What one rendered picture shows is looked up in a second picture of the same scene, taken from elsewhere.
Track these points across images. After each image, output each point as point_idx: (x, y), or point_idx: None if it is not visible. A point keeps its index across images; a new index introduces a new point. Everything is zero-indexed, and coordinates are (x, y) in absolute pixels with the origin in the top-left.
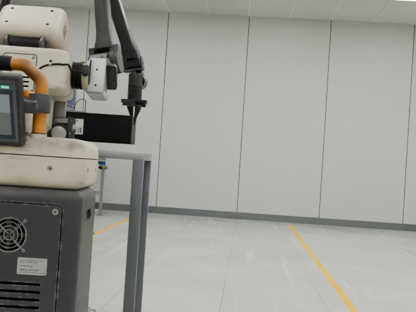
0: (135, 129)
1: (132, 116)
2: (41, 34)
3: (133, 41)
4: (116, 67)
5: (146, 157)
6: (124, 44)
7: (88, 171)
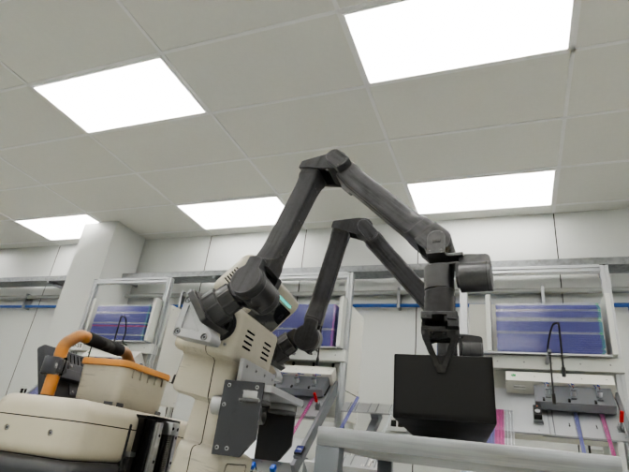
0: (481, 383)
1: (402, 355)
2: None
3: (408, 218)
4: (190, 292)
5: (395, 445)
6: (398, 231)
7: (7, 429)
